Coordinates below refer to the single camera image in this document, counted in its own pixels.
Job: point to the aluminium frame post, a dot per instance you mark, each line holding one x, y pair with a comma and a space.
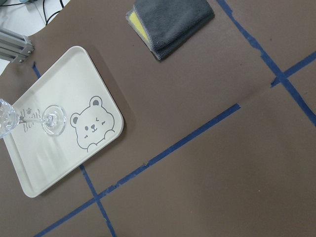
14, 47

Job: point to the cream bear tray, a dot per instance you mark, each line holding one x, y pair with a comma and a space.
93, 120

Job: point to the clear wine glass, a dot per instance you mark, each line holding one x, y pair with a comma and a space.
53, 119

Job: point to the grey yellow folded cloth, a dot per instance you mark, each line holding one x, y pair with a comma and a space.
164, 25

